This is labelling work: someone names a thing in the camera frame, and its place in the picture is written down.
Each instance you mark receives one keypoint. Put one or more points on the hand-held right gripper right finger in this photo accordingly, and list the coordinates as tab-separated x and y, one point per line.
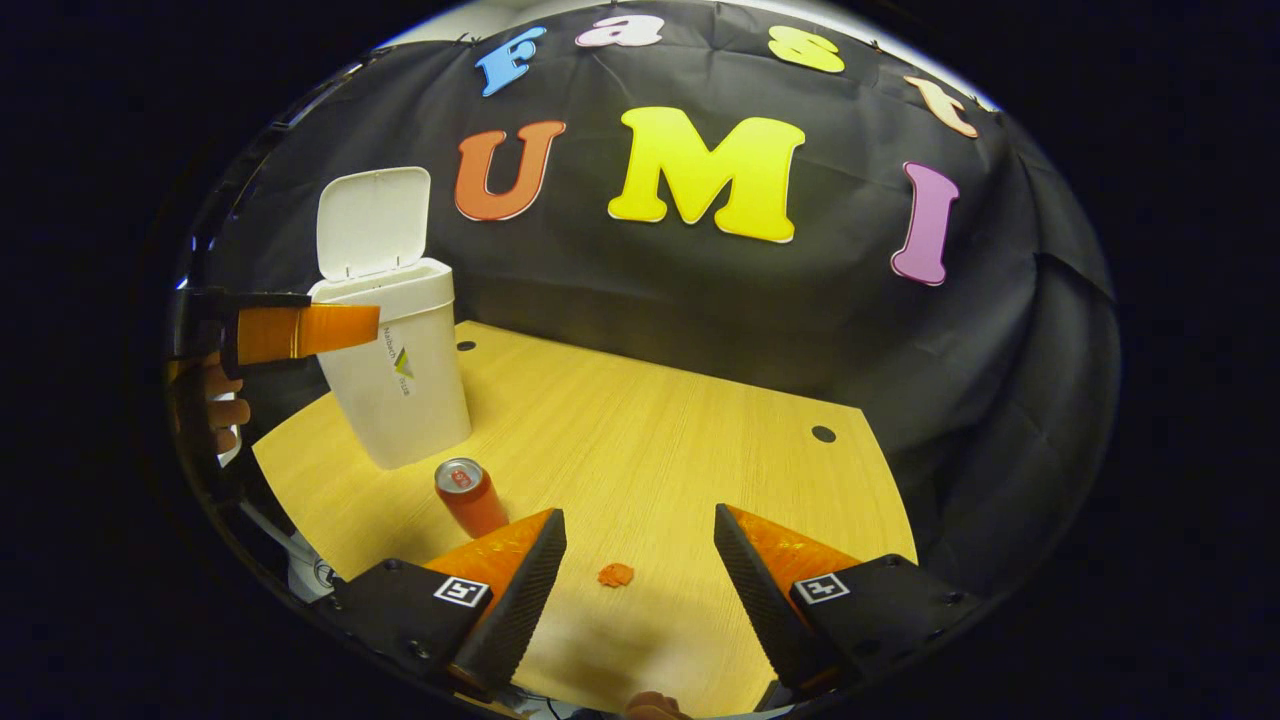
760	600

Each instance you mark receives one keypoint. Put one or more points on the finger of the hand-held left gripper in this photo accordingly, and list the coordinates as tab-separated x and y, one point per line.
300	332

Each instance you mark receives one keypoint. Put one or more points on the black backdrop cloth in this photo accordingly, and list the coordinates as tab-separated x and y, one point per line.
700	290

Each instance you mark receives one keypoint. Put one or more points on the white desktop garbage bin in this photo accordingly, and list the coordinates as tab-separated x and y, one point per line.
400	410

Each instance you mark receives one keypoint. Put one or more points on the orange paper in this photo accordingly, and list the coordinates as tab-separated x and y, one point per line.
616	575

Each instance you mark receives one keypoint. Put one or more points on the wooden desktop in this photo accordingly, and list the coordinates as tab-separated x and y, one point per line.
640	450

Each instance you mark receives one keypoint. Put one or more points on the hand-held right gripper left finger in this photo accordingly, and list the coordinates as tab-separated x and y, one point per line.
520	600

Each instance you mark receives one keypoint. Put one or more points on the red pop can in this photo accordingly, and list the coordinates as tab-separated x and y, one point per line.
475	505

